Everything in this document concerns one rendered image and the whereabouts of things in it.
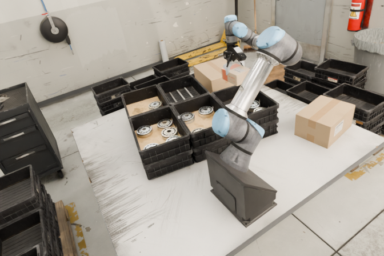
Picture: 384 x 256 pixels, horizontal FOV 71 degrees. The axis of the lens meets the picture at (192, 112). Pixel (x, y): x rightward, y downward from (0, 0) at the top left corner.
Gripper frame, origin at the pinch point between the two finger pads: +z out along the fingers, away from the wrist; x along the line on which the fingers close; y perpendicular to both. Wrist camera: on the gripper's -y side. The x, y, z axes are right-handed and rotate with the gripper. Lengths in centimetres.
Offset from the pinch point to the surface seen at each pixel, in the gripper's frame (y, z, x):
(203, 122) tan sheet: 0.8, 26.7, 28.8
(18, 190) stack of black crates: 66, 61, 157
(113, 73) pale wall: 327, 92, 16
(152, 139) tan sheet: 7, 27, 64
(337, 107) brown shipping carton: -47, 24, -40
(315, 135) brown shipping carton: -49, 34, -19
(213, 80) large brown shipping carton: 37.1, 19.7, -5.2
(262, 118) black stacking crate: -25.9, 22.8, 2.2
